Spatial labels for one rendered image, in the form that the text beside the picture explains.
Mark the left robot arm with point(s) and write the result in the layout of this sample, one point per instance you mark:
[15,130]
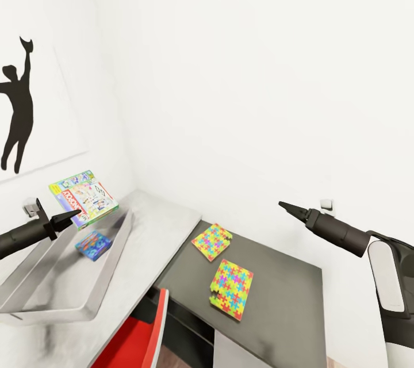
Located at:
[37,227]

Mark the jigsaw puzzle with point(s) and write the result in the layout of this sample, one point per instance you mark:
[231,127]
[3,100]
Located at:
[233,283]
[212,242]

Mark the board game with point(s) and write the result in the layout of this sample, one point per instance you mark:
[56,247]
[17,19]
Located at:
[84,191]
[93,245]

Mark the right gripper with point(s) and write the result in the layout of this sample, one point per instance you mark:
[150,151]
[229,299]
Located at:
[320,224]

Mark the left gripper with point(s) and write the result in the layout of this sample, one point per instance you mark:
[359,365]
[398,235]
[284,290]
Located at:
[41,228]

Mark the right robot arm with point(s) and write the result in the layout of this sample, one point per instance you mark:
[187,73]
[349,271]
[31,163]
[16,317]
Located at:
[392,265]

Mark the toy box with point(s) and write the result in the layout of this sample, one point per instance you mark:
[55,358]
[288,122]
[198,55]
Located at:
[56,283]

